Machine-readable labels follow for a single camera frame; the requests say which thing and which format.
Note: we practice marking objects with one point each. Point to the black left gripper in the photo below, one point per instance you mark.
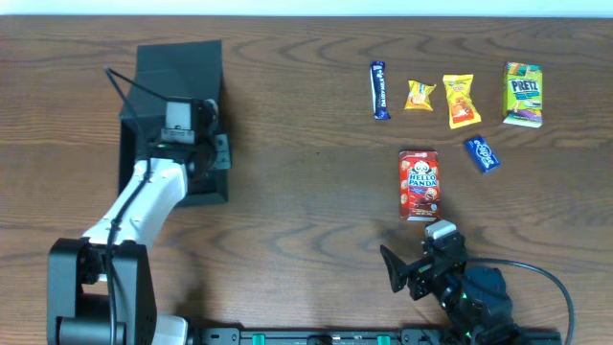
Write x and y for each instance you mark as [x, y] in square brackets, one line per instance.
[220, 150]

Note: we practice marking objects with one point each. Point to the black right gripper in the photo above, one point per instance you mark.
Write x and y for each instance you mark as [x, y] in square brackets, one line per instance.
[420, 275]

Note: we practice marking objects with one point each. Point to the black gift box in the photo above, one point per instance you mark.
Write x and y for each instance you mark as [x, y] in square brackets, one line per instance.
[184, 70]

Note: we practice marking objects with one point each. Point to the red Hello Panda box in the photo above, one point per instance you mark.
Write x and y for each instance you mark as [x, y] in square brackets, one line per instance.
[419, 185]

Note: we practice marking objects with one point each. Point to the long yellow orange snack packet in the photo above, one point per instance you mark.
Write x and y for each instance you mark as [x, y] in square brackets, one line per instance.
[462, 111]

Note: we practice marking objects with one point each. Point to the blue Dairy Milk chocolate bar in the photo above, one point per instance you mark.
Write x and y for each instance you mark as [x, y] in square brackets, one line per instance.
[378, 85]

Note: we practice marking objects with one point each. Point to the green Pretz snack box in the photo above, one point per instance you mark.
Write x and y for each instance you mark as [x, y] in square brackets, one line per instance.
[522, 95]

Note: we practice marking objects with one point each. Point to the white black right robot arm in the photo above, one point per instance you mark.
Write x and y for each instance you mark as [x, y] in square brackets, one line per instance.
[475, 300]

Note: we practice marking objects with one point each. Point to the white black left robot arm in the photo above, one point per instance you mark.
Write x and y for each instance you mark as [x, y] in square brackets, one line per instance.
[100, 289]

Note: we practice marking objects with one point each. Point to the blue Eclipse mint tin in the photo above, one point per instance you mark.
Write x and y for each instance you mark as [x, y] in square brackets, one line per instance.
[481, 154]

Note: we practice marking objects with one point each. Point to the small yellow snack packet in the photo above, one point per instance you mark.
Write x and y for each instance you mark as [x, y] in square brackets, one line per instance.
[419, 96]

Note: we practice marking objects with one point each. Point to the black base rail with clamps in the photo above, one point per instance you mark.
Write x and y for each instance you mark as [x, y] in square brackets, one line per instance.
[410, 336]

